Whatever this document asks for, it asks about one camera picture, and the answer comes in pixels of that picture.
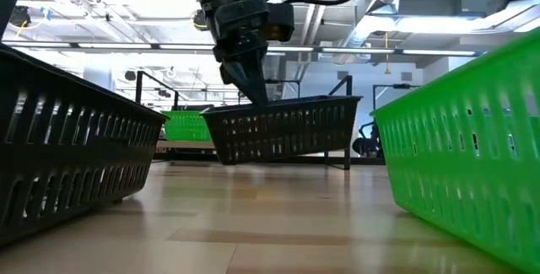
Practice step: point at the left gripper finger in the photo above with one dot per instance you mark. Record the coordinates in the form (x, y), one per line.
(249, 76)
(225, 76)

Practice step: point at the black slotted plastic basket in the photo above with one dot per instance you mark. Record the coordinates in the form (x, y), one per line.
(312, 101)
(84, 149)

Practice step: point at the green slotted plastic basket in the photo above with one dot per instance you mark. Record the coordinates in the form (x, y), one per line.
(443, 168)
(177, 135)

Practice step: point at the wooden shelf board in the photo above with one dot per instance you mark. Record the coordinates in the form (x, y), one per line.
(185, 144)

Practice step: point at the long ceiling strip light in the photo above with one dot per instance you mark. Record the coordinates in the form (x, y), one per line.
(185, 47)
(38, 45)
(358, 50)
(278, 49)
(114, 46)
(439, 52)

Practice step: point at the white building column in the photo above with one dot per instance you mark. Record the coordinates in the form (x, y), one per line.
(99, 78)

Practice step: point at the black bag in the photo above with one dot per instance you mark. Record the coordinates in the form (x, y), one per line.
(367, 145)

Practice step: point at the bright ceiling light panel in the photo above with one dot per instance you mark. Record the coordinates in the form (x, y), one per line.
(422, 24)

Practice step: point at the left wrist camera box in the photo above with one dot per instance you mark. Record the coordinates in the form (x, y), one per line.
(280, 21)

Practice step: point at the black metal shelf end frame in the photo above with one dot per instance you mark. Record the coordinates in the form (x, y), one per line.
(347, 158)
(138, 86)

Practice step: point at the grey wall vent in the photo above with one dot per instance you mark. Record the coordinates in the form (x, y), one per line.
(342, 75)
(406, 76)

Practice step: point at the black background metal frame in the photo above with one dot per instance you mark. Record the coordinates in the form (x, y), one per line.
(401, 85)

